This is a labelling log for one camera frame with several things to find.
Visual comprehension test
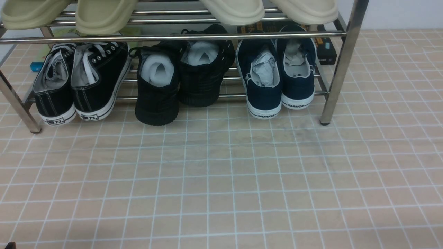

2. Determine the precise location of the navy slip-on shoe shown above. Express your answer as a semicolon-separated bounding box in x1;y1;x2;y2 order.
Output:
236;39;283;120
275;38;317;110

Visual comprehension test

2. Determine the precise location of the stainless steel shoe rack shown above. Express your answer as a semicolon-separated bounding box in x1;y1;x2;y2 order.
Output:
1;0;370;134

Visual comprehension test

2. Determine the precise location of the black knit shoe right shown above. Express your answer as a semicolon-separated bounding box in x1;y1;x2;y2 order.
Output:
178;40;235;107

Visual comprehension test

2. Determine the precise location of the black knit shoe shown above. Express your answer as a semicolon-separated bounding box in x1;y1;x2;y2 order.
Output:
129;41;182;126
178;40;235;107

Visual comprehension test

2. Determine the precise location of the black knit shoe left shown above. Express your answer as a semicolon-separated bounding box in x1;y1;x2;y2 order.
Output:
129;41;182;126

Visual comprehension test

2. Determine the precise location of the cream slipper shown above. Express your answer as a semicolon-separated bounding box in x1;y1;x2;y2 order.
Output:
270;0;339;25
200;0;265;26

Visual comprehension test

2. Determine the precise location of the black box with gold print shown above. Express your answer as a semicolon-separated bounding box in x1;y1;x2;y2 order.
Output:
237;21;337;65

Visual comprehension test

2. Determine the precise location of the black white sneaker right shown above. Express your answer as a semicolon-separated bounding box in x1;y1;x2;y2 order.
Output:
71;41;131;121

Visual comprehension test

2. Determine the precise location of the black white sneaker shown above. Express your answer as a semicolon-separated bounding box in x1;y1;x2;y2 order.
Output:
71;41;131;121
32;44;76;126

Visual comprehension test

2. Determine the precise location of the cream slipper far right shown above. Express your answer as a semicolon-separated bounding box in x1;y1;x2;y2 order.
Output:
270;0;339;25

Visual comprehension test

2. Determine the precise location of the olive green slipper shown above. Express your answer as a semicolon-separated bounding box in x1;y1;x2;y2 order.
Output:
1;0;72;30
75;0;138;35

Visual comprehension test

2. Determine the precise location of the black white sneaker left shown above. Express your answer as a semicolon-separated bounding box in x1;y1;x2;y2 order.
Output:
32;44;76;126

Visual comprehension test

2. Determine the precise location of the small blue box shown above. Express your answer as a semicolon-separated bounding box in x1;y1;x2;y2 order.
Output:
30;62;44;72

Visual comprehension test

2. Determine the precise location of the olive green slipper far left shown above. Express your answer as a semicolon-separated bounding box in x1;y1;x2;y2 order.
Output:
1;0;72;30

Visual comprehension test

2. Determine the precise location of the dark object at corner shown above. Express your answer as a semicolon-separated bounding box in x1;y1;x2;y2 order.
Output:
4;241;17;249

